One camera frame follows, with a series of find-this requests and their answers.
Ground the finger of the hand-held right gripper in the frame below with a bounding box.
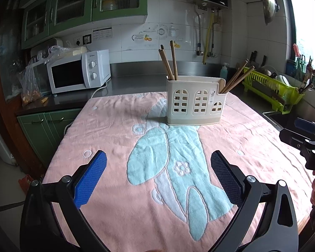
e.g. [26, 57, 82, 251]
[279, 129, 315, 154]
[294, 118, 315, 137]

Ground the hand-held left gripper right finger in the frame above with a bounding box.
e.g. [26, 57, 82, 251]
[210, 150, 299, 252]

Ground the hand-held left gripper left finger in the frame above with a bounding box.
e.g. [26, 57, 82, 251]
[20, 150, 108, 252]

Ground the cream plastic utensil holder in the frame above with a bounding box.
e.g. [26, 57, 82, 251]
[165, 76, 227, 126]

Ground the wooden chopstick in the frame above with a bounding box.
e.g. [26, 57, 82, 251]
[223, 66, 256, 95]
[219, 60, 250, 94]
[159, 49, 174, 81]

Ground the bunch of wooden chopsticks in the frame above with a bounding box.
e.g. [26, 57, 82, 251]
[159, 41, 256, 95]

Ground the kitchen sink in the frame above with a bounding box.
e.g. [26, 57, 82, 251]
[262, 110, 300, 132]

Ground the green plastic dish rack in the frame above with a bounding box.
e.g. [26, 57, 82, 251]
[242, 67, 305, 114]

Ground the dark cutting board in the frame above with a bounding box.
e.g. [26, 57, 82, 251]
[252, 80, 285, 103]

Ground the pink towel with blue print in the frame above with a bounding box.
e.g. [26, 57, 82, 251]
[42, 91, 315, 252]

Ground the green base cabinet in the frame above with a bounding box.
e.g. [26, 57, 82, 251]
[16, 108, 83, 179]

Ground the red packet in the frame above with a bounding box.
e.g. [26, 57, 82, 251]
[18, 175, 34, 189]

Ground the dark cooking pot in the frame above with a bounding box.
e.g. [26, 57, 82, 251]
[259, 67, 277, 76]

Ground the white floor-standing appliance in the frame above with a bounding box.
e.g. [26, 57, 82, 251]
[0, 115, 16, 166]

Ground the white microwave oven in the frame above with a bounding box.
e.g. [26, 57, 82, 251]
[47, 49, 112, 94]

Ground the window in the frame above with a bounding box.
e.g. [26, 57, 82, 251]
[283, 0, 315, 71]

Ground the clear plastic bag with food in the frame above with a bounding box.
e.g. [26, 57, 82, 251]
[17, 58, 51, 107]

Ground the hanging steel wok lid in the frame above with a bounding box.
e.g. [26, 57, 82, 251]
[259, 0, 281, 25]

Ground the cream cylindrical object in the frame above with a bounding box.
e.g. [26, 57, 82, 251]
[66, 46, 88, 57]

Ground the crumpled clear plastic bag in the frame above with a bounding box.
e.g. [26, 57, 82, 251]
[42, 45, 76, 63]

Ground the white microwave power cable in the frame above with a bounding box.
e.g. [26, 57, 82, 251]
[91, 80, 111, 100]

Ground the metal water hose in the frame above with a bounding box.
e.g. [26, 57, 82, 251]
[210, 10, 219, 58]
[195, 7, 203, 56]

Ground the yellow gas hose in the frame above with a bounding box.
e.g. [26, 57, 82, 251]
[203, 12, 216, 65]

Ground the printed wall notice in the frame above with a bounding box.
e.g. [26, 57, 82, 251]
[92, 27, 113, 41]

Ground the green wall cabinet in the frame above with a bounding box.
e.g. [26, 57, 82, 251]
[20, 0, 149, 49]

